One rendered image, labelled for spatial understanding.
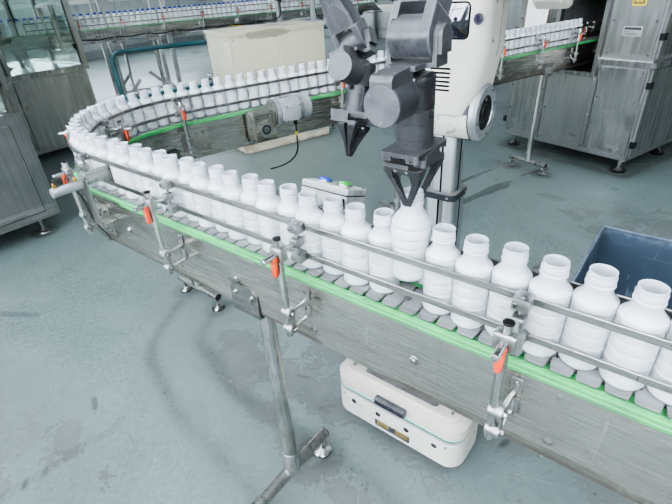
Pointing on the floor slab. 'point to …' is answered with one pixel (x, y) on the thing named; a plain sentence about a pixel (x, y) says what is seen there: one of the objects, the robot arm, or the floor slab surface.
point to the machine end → (605, 85)
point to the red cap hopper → (150, 70)
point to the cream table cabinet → (267, 58)
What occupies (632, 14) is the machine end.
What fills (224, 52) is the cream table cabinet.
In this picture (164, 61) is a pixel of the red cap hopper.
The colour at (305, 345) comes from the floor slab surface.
